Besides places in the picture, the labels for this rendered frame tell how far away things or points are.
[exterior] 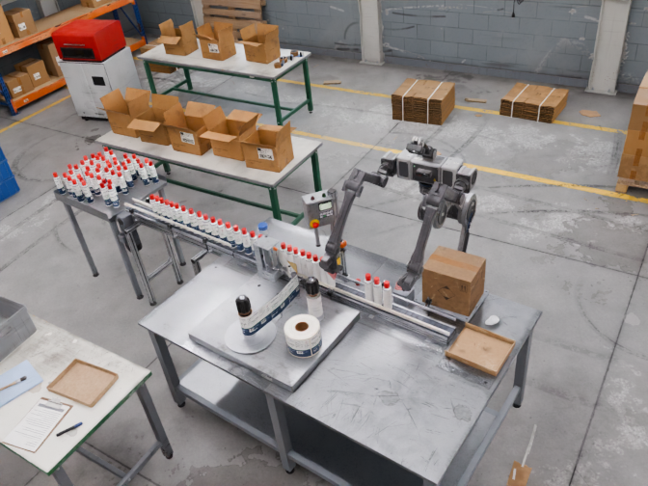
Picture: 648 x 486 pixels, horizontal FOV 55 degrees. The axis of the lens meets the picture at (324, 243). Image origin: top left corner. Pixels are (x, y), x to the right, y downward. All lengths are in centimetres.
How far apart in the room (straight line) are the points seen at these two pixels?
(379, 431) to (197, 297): 158
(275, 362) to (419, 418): 86
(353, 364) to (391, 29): 656
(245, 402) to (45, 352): 128
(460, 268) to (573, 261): 210
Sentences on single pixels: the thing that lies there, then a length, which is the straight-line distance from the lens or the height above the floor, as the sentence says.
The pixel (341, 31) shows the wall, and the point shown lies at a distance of 980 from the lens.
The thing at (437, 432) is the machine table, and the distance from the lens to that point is 326.
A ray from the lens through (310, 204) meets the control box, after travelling 367.
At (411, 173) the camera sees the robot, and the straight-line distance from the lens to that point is 395.
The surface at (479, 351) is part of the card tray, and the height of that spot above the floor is 83.
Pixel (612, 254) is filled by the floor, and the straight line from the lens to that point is 581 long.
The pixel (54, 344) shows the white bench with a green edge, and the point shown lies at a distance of 429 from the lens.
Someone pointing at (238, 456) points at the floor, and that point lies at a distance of 431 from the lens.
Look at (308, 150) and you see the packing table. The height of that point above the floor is 78.
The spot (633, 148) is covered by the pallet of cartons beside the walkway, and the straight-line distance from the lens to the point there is 642.
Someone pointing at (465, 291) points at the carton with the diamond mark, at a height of 104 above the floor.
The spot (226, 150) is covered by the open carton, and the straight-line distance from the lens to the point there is 575.
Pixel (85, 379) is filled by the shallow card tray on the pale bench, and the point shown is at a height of 80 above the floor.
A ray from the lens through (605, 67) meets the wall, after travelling 856.
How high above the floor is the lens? 347
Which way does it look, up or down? 37 degrees down
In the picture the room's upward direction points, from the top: 7 degrees counter-clockwise
